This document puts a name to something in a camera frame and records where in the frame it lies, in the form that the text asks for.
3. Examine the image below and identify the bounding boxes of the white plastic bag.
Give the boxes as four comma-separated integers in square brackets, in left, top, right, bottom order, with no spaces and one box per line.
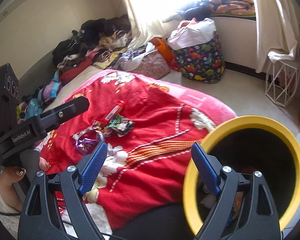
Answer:
[167,18,215,51]

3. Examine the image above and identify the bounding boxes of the cream curtain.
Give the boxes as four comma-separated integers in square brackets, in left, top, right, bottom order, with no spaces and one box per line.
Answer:
[115,0,165,50]
[251,0,300,73]

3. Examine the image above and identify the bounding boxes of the person's black trouser leg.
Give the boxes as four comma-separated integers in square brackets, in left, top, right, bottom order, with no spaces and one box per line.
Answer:
[112,202,203,240]

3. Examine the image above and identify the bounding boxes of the beige bed sheet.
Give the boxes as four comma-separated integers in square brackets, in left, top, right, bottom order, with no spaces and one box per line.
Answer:
[42,65,103,110]

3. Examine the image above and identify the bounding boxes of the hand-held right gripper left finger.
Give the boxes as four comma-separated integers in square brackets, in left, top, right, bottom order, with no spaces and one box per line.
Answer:
[17,141,108,240]

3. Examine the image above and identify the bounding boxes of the orange bag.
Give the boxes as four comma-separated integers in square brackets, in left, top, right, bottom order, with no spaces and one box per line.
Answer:
[150,37,175,65]

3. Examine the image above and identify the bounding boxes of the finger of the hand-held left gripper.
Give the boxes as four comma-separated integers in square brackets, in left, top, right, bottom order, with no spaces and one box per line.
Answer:
[34,96,90,131]

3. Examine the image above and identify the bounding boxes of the dinosaur print storage basket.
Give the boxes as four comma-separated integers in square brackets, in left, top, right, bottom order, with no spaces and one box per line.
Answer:
[172,30,226,83]

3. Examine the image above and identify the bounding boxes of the lavender cloth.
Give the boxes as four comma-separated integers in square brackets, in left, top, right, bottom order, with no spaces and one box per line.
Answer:
[117,42,155,70]

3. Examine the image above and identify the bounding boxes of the pile of clothes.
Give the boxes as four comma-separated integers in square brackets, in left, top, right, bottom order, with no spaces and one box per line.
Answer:
[52,14,133,70]

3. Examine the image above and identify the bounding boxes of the striped colourful cloth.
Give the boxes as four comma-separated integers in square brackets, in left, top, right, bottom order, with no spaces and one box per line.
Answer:
[16,71,63,120]

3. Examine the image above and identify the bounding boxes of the red floral blanket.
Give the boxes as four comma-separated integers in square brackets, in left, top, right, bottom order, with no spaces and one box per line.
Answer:
[22,69,237,230]

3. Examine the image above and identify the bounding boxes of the silver red candy wrapper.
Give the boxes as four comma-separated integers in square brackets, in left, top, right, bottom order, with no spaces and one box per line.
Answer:
[74,120,108,140]

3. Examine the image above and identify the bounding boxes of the grey headboard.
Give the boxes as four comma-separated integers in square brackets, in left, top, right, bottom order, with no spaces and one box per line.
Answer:
[15,47,63,100]

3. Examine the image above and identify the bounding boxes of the yellow rimmed black trash bin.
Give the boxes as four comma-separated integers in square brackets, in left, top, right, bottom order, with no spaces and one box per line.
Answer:
[182,115,300,237]

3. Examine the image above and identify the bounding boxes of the white wire side table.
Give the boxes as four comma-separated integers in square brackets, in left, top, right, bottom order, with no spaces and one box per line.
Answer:
[265,51,300,108]

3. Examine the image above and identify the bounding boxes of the dark jacket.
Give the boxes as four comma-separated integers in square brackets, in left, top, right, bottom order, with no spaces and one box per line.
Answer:
[176,0,212,20]

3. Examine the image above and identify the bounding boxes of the orange patterned blanket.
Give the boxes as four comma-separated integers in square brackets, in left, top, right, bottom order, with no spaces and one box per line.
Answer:
[207,0,256,15]

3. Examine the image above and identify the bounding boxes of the green colourful snack wrapper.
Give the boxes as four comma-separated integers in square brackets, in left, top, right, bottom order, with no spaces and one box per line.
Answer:
[107,114,136,137]

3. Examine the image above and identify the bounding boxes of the red tube wrapper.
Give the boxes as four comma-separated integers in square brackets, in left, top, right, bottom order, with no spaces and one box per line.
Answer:
[104,100,126,121]

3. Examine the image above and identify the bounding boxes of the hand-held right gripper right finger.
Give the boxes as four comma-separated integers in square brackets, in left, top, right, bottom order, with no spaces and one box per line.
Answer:
[191,142,282,240]

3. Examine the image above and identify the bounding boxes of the purple foil wrapper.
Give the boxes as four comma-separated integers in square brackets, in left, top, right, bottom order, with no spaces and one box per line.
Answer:
[75,138,98,155]

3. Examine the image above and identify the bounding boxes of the floral fabric bag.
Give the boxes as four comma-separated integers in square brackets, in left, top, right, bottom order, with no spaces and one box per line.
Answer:
[135,52,170,79]

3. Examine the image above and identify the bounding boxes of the person's left hand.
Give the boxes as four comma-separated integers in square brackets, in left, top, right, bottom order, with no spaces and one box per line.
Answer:
[0,156,52,212]

